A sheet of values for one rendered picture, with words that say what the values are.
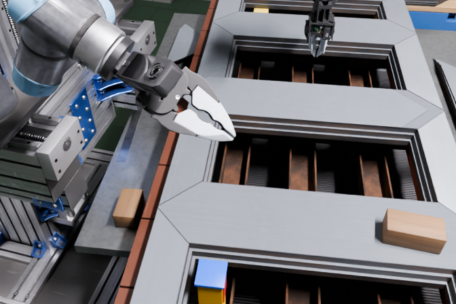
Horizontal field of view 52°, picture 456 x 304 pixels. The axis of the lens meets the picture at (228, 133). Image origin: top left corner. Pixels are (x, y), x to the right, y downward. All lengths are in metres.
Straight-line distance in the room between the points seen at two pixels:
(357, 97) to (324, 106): 0.12
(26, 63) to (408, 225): 0.80
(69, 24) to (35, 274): 1.31
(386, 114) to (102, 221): 0.86
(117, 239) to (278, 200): 0.46
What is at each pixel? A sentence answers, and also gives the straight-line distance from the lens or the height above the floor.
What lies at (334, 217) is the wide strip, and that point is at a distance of 1.11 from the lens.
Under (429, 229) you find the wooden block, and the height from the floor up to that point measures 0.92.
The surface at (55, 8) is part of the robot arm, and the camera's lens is 0.69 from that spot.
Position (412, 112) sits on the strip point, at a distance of 1.44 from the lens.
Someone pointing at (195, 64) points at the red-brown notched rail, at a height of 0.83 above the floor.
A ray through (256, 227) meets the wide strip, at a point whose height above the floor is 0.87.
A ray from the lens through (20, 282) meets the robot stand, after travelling 1.88.
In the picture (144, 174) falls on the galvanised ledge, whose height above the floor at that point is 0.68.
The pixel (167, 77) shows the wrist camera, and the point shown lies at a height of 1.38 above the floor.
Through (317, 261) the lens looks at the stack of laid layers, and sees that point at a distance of 1.05.
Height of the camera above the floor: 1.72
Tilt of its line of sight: 42 degrees down
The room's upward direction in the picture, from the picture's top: straight up
